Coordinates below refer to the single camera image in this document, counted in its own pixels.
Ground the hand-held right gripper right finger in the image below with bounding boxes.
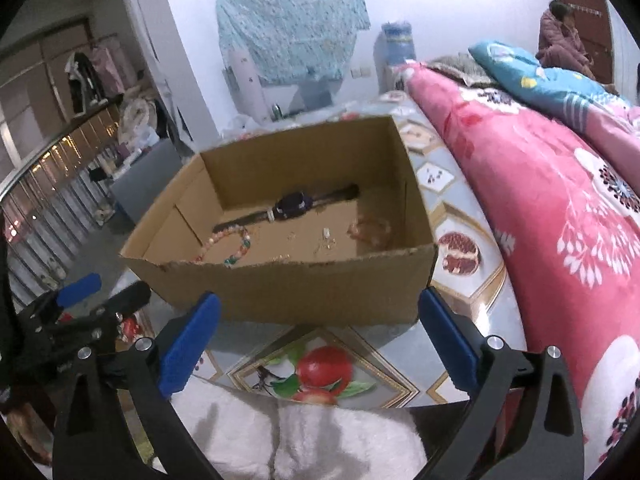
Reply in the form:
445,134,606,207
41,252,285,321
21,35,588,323
419,287,586,480

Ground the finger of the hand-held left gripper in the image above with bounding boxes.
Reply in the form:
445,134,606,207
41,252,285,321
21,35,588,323
20,273,102,326
75,280,152,331

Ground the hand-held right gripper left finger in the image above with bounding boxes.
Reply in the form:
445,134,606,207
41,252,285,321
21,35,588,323
52,291,222,480

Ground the multicoloured bead bracelet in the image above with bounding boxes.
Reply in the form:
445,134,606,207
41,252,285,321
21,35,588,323
192,225,252,268

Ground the brown cardboard box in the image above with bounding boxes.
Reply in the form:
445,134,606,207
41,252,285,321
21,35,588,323
119,115,440,326

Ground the orange pink bead bracelet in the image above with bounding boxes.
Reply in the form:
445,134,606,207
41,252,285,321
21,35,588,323
347,212,393,246

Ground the purple black smartwatch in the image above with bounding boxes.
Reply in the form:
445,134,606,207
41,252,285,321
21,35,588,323
212,184,361,233

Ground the person's left hand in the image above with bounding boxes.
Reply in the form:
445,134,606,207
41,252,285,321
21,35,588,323
2,400,53,466

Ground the fruit print tablecloth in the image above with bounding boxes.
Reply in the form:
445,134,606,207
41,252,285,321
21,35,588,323
107,95,526,411

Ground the dark cloth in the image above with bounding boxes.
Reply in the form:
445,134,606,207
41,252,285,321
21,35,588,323
410,395,506,480

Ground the stair railing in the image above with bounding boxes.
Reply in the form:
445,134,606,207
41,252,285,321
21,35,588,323
0,92,126,301

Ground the grey storage box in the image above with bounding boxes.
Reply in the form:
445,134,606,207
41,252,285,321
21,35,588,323
109,137,185,233

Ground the white fluffy garment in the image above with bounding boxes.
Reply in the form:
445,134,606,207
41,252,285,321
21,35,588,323
127,380,428,480

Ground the pink floral blanket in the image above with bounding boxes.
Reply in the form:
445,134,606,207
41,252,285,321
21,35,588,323
385,60,640,471

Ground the white patterned cloth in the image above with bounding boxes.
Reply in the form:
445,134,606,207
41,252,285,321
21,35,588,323
117,95,161,146

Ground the white plastic bag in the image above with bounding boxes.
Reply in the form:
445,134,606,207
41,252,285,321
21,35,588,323
220,112,266,138

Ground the black white hanging jacket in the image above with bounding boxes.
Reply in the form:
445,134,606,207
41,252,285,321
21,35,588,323
65,52,108,111

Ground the brown wardrobe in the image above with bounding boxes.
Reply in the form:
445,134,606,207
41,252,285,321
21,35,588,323
0,17,96,161

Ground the pink hanging garment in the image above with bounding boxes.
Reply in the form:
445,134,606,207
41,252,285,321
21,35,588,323
92,45,126,96

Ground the white standing appliance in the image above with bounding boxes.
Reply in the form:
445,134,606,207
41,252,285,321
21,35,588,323
222,50,263,121

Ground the light pink quilt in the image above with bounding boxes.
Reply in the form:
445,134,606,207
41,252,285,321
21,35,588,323
582,95,640,156

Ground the grey patterned cushion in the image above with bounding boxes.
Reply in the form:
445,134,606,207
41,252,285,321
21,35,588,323
427,52,501,88

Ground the blue patterned pillow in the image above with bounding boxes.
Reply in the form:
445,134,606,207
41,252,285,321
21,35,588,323
467,40,621,111

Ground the blue water jug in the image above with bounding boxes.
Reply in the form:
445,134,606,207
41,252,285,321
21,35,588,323
375,21,418,93

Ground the blue floral wall cloth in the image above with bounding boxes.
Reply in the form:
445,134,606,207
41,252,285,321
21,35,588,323
215,0,372,86

